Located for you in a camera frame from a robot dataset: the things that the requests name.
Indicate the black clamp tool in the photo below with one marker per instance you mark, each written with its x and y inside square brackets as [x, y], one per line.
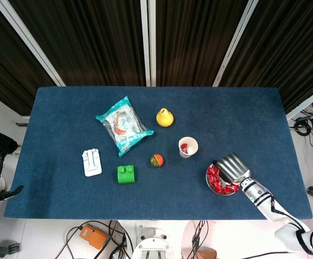
[0, 249]

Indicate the orange box device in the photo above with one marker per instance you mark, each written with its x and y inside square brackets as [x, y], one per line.
[93, 237]

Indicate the round metal plate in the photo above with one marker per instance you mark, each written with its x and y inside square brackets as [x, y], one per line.
[211, 189]

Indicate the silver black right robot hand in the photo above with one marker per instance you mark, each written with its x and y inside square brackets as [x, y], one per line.
[234, 167]

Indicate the green building block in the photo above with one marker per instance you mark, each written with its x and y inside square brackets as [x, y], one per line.
[126, 178]

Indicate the white plastic block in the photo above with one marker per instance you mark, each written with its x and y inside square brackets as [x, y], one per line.
[91, 170]

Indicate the white paper cup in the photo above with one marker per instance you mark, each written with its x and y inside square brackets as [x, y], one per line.
[186, 156]

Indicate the brown wooden object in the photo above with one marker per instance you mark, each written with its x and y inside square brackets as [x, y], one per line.
[207, 255]

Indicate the blue velvet table cloth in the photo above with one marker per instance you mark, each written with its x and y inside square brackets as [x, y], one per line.
[145, 194]

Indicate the red candy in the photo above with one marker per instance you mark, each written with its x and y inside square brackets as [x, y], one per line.
[233, 188]
[212, 171]
[221, 189]
[183, 148]
[214, 181]

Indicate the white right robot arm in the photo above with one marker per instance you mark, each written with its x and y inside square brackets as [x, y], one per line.
[258, 193]

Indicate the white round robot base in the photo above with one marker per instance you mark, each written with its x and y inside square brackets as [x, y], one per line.
[152, 245]

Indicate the white frame post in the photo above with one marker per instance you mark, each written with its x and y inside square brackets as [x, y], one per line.
[234, 43]
[145, 43]
[153, 43]
[30, 43]

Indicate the yellow toy pear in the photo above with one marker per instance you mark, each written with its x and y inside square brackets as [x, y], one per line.
[165, 120]

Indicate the dark brown pleated curtain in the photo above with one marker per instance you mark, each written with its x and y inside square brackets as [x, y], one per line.
[5, 54]
[194, 40]
[91, 40]
[285, 48]

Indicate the teal clear snack bag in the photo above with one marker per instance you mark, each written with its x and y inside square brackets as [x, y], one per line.
[124, 126]

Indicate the green orange ball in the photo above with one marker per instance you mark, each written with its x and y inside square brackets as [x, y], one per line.
[157, 161]

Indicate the white frame rail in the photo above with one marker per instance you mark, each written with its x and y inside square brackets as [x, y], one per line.
[5, 105]
[307, 103]

